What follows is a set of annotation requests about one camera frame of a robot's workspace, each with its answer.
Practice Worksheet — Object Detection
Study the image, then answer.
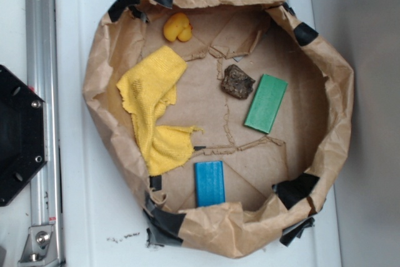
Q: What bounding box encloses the green rectangular block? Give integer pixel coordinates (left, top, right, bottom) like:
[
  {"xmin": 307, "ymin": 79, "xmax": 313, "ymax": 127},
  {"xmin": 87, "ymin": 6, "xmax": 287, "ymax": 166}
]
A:
[{"xmin": 244, "ymin": 74, "xmax": 288, "ymax": 134}]

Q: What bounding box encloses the yellow rubber duck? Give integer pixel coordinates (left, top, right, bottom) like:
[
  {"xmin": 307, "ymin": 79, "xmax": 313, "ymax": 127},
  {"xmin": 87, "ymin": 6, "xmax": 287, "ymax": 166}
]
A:
[{"xmin": 163, "ymin": 13, "xmax": 193, "ymax": 42}]

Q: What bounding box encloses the metal corner bracket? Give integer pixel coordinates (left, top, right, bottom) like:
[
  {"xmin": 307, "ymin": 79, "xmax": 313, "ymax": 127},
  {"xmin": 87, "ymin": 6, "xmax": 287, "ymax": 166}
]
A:
[{"xmin": 17, "ymin": 224, "xmax": 60, "ymax": 266}]

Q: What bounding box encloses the dark brown rock chunk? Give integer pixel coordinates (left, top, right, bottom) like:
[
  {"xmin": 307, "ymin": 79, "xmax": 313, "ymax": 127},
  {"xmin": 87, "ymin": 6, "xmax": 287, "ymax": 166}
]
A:
[{"xmin": 221, "ymin": 64, "xmax": 256, "ymax": 100}]

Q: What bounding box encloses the blue rectangular block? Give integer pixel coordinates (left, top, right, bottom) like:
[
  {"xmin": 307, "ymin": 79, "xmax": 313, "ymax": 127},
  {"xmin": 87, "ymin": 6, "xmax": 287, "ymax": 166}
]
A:
[{"xmin": 194, "ymin": 161, "xmax": 226, "ymax": 207}]

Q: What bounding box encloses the aluminium extrusion rail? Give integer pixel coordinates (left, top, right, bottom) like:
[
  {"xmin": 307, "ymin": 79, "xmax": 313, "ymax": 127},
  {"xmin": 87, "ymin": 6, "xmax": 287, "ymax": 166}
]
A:
[{"xmin": 26, "ymin": 0, "xmax": 65, "ymax": 266}]

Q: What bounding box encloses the yellow cloth rag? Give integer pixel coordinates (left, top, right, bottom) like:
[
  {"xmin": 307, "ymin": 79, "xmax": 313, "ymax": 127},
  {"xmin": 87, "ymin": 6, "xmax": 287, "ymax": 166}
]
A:
[{"xmin": 116, "ymin": 46, "xmax": 201, "ymax": 176}]

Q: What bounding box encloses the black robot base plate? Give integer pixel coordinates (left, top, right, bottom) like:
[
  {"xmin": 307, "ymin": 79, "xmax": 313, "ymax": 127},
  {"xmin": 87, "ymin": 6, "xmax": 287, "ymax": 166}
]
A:
[{"xmin": 0, "ymin": 65, "xmax": 46, "ymax": 207}]

